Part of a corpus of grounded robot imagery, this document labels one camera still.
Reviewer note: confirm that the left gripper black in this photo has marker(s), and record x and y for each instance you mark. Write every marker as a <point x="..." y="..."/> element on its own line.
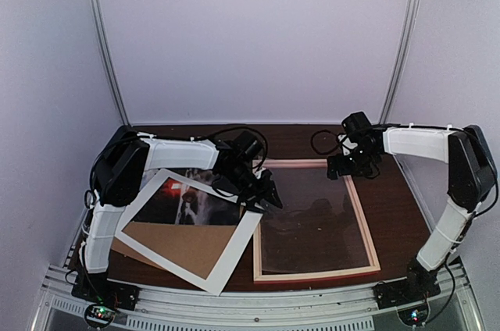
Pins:
<point x="264" y="191"/>

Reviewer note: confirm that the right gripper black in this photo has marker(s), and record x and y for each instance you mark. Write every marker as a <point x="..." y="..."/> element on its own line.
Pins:
<point x="343" y="169"/>

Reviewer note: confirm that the white mat board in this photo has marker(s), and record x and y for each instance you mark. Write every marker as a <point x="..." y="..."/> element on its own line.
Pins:
<point x="223" y="269"/>

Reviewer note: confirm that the pink wooden picture frame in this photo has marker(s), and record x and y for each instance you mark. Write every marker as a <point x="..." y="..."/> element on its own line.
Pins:
<point x="374" y="266"/>

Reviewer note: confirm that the clear acrylic sheet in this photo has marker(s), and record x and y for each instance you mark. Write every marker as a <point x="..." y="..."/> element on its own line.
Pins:
<point x="316" y="230"/>

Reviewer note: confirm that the dalmatian dog photo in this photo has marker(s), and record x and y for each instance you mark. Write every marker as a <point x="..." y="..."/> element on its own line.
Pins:
<point x="179" y="204"/>

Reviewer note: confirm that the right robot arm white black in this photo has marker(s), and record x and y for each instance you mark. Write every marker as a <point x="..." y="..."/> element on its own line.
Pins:
<point x="460" y="155"/>

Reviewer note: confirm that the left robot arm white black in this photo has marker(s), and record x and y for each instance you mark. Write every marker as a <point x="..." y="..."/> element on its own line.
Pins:
<point x="115" y="178"/>

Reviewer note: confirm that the brown backing board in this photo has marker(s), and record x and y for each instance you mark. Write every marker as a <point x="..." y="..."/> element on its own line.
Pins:
<point x="194" y="248"/>

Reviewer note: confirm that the right circuit board with leds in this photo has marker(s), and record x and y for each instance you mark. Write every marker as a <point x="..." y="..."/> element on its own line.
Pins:
<point x="414" y="316"/>

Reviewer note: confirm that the circuit board with leds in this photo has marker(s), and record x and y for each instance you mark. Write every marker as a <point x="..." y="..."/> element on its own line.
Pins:
<point x="98" y="315"/>
<point x="414" y="316"/>

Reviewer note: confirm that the left circuit board with leds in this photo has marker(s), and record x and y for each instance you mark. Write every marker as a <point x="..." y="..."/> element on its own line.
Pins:
<point x="98" y="315"/>

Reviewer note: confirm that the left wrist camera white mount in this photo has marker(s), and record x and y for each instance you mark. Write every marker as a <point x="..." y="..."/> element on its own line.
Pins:
<point x="258" y="171"/>

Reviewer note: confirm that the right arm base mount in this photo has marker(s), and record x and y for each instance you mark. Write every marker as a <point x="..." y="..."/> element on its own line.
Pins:
<point x="416" y="286"/>

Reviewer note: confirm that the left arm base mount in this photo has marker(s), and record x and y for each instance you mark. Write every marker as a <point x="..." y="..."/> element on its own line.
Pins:
<point x="96" y="288"/>

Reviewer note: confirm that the right aluminium corner post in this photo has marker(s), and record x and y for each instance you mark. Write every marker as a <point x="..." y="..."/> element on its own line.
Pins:
<point x="408" y="25"/>

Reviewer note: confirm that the aluminium corner post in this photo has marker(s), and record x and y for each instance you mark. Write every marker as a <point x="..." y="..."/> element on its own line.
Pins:
<point x="107" y="61"/>
<point x="408" y="25"/>

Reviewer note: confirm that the left aluminium corner post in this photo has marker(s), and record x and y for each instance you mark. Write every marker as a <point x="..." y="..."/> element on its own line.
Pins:
<point x="107" y="61"/>

